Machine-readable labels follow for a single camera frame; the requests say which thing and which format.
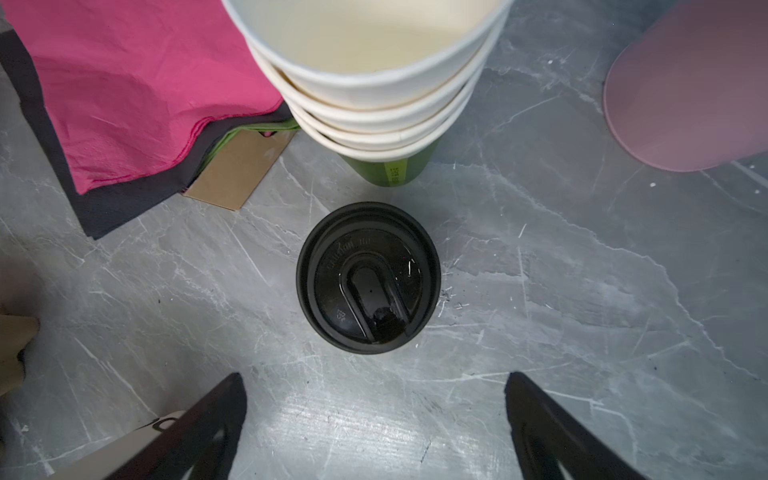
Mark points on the dark grey napkin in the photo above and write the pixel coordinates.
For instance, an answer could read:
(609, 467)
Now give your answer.
(104, 209)

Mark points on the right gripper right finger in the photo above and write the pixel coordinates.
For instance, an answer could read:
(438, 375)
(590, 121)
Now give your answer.
(550, 443)

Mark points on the stack of black lids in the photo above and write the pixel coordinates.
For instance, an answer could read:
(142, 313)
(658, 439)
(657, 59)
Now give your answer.
(368, 278)

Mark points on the pink straw holder cup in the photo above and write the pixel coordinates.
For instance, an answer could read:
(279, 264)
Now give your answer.
(691, 93)

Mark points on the stack of paper cups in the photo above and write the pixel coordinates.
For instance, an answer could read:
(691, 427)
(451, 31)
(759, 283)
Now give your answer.
(377, 82)

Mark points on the brown cardboard napkin holder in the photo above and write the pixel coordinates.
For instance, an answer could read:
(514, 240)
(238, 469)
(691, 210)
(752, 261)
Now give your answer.
(236, 170)

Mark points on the beige pulp cup carrier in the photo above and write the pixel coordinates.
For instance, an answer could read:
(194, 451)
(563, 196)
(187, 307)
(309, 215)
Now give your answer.
(16, 333)

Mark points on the pink napkin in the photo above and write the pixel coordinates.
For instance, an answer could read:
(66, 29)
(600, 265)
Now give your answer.
(129, 85)

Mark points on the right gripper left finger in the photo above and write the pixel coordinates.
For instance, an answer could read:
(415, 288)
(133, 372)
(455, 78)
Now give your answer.
(201, 444)

